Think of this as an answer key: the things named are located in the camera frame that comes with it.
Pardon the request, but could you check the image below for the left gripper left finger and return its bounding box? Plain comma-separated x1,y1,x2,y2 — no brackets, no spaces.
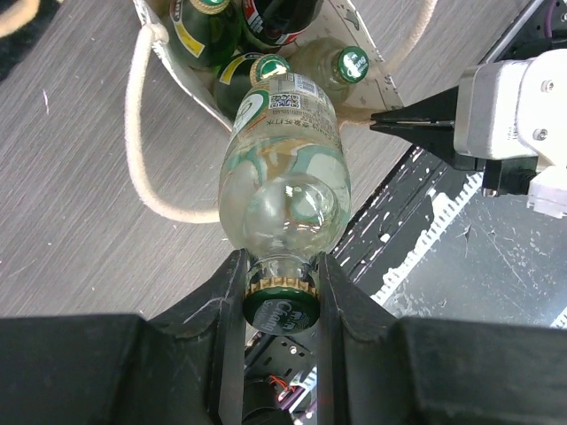
1,250,248,424

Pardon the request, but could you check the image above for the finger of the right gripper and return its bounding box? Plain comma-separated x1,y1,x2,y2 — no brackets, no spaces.
369,87,460,166

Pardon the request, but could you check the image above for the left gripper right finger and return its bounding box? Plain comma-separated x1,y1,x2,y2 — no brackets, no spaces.
317,253,566,424

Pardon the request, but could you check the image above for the clear glass bottle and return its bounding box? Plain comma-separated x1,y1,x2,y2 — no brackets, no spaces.
218,73,351,336
288,37,370,106

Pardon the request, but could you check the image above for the canvas tote bag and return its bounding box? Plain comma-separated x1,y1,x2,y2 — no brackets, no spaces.
0,0,439,225

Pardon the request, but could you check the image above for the cola glass bottle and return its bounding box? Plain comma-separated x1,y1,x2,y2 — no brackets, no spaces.
239,0,323,53

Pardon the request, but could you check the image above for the green bottle yellow label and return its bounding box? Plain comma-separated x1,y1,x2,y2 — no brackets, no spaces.
213,52,291,120

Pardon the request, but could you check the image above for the green bottle front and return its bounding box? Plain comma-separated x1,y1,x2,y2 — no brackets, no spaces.
166,0,241,70

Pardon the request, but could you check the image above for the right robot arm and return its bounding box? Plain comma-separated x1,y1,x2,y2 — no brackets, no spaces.
370,49,566,202

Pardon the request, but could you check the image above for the black floral blanket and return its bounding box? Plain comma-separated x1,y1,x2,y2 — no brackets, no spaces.
1,0,63,82

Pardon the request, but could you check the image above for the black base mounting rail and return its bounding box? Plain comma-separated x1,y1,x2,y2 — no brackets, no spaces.
243,0,567,425

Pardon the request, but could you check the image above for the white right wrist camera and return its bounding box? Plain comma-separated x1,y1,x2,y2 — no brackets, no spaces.
527,166,567,219

